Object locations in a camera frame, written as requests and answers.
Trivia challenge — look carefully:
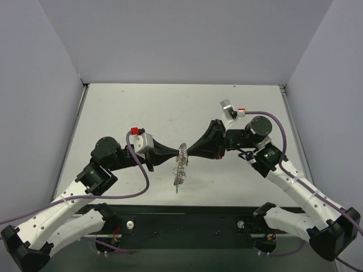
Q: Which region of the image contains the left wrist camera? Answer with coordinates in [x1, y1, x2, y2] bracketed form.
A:
[130, 127, 154, 155]

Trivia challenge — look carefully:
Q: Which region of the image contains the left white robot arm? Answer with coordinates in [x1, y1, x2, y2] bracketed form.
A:
[1, 133, 179, 271]

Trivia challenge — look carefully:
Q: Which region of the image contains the aluminium frame rail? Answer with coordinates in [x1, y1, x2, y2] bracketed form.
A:
[278, 84, 314, 184]

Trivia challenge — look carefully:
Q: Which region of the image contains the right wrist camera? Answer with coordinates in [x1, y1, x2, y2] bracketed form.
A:
[220, 99, 246, 130]

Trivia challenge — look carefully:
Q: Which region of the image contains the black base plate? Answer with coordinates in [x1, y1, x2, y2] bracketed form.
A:
[82, 203, 296, 257]

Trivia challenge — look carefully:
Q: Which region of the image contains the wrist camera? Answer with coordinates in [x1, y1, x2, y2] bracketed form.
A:
[130, 127, 154, 155]
[220, 99, 246, 130]

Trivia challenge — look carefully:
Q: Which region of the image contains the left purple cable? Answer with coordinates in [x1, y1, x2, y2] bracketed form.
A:
[0, 133, 150, 224]

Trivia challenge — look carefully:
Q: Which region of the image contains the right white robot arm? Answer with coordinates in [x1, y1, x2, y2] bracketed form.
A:
[187, 115, 362, 261]

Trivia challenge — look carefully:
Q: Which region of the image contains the purple cable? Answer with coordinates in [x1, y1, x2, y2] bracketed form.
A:
[0, 133, 150, 224]
[244, 110, 363, 270]

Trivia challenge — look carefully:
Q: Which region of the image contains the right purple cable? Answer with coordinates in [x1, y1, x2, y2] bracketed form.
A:
[244, 110, 363, 270]

